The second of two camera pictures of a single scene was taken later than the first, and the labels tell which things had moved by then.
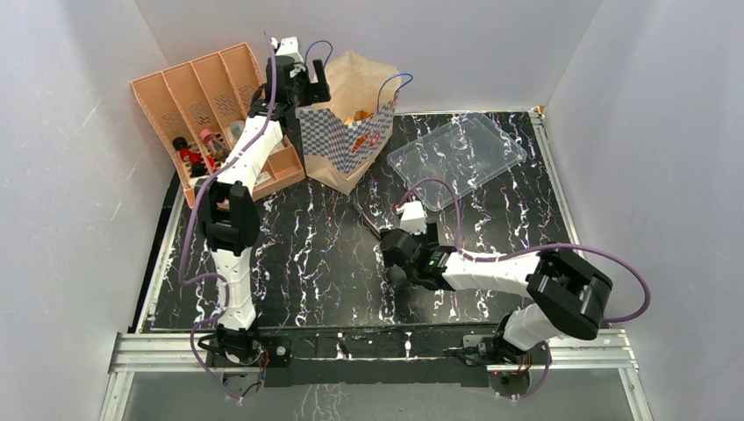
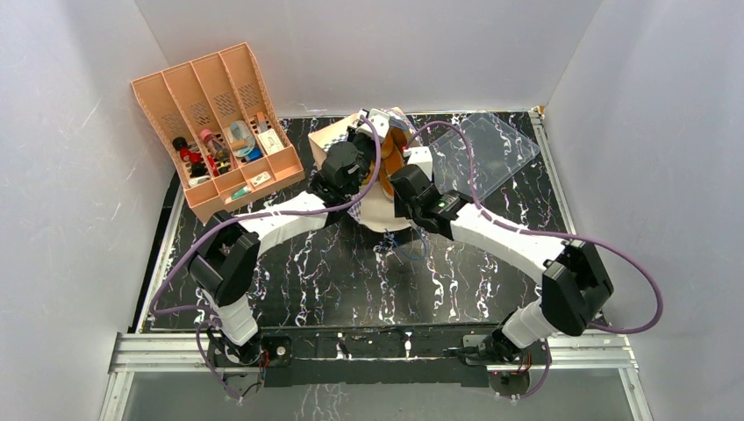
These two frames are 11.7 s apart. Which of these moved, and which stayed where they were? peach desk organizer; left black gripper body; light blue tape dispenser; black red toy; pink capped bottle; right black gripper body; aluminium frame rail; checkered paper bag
Moved: checkered paper bag; left black gripper body; right black gripper body
Stayed: aluminium frame rail; black red toy; light blue tape dispenser; pink capped bottle; peach desk organizer
